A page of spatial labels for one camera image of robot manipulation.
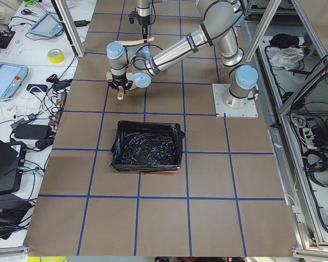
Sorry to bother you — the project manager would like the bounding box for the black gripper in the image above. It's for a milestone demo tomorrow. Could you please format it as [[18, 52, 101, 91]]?
[[108, 73, 133, 94], [128, 11, 150, 44]]

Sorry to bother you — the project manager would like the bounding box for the beige hand brush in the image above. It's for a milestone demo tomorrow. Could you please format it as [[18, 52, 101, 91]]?
[[115, 37, 155, 46]]

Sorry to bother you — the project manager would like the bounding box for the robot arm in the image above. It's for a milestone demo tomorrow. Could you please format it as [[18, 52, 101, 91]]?
[[128, 0, 167, 43], [106, 1, 258, 110]]

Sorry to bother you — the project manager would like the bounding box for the black lined trash bin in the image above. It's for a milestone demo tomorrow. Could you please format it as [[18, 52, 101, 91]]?
[[111, 120, 185, 173]]

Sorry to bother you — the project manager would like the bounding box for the yellow tape roll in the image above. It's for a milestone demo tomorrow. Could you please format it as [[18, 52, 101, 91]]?
[[47, 49, 65, 64]]

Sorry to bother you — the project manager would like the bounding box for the blue teach pendant far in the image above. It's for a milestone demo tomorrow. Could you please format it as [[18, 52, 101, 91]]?
[[28, 13, 63, 38]]

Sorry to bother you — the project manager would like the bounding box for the blue teach pendant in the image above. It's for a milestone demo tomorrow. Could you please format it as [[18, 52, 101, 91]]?
[[0, 62, 28, 100], [28, 13, 63, 38]]

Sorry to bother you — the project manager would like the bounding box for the black power adapter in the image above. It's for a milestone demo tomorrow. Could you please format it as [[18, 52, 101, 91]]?
[[14, 124, 52, 140]]

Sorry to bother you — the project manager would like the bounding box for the blue teach pendant near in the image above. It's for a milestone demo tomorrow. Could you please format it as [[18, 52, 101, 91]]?
[[0, 62, 28, 100]]

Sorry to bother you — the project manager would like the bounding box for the black laptop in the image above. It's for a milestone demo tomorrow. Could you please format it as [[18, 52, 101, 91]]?
[[0, 140, 27, 194]]

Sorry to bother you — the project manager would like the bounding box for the white crumpled cloth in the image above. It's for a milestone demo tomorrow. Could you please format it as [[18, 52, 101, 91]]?
[[271, 47, 304, 70]]

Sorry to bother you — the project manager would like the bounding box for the aluminium frame post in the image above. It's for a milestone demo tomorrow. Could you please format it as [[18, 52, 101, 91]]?
[[51, 0, 85, 57]]

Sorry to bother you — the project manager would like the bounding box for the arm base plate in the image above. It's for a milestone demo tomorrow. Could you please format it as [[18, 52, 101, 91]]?
[[212, 84, 258, 118]]

